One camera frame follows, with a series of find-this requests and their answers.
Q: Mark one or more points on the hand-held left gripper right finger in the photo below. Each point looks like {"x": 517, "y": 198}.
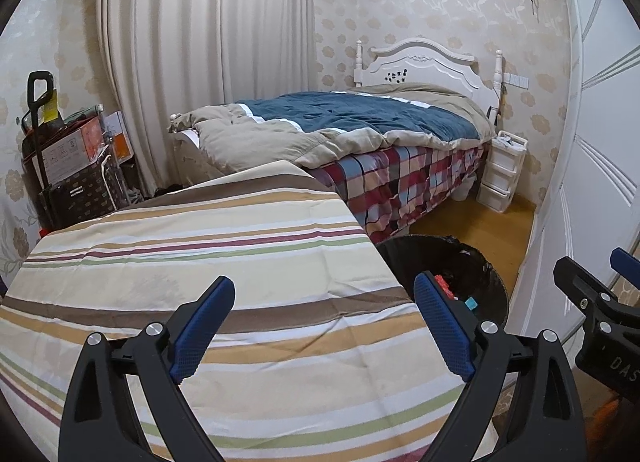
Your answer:
{"x": 442, "y": 327}

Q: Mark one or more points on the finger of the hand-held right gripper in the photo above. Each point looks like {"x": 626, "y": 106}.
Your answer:
{"x": 582, "y": 287}
{"x": 629, "y": 269}

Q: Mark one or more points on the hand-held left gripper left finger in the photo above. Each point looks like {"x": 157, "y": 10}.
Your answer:
{"x": 200, "y": 332}

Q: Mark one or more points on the black trash bin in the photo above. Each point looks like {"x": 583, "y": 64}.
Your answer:
{"x": 482, "y": 262}

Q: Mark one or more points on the striped tablecloth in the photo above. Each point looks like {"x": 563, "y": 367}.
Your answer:
{"x": 200, "y": 242}

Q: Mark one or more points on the white wardrobe door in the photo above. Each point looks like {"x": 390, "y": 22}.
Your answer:
{"x": 590, "y": 167}

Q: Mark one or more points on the white plastic drawer unit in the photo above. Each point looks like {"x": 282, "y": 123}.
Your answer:
{"x": 500, "y": 172}

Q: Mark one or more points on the plaid bed sheet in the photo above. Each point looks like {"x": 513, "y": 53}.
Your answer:
{"x": 400, "y": 182}

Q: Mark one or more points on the brown patterned storage bag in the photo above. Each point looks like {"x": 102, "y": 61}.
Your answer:
{"x": 82, "y": 197}

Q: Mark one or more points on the orange and white box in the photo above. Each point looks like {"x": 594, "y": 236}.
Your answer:
{"x": 120, "y": 137}

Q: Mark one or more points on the white cardboard box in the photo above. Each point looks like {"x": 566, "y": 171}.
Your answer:
{"x": 70, "y": 149}

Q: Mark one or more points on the cream curtain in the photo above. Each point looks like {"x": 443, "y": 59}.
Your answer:
{"x": 210, "y": 67}

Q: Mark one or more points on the white bed headboard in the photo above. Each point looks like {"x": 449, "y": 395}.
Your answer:
{"x": 425, "y": 62}

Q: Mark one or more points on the yellow tag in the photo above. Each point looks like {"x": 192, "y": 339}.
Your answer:
{"x": 50, "y": 108}

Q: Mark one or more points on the white wall switch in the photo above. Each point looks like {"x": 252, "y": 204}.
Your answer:
{"x": 516, "y": 80}

